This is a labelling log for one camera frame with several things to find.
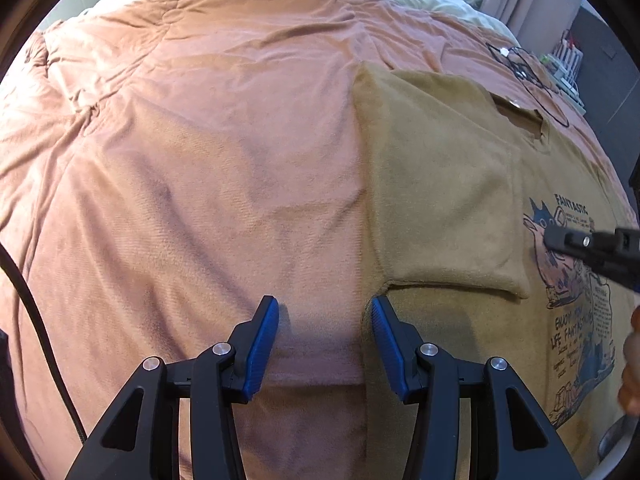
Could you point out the person's right hand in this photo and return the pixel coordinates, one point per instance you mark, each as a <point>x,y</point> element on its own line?
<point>631,385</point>

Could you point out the pink fleece blanket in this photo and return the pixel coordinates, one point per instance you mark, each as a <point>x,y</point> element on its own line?
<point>200,160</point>

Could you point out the brown printed t-shirt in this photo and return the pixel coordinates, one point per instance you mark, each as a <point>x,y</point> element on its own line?
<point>440,185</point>

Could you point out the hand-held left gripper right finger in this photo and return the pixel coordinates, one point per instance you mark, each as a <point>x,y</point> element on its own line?
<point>387,345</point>

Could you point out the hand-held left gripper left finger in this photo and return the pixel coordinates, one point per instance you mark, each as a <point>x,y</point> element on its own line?
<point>260,345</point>

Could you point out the white storage rack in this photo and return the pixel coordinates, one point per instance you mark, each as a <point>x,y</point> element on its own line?
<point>567,55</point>

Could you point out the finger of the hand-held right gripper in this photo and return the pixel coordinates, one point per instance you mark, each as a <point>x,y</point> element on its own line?
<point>580,242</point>

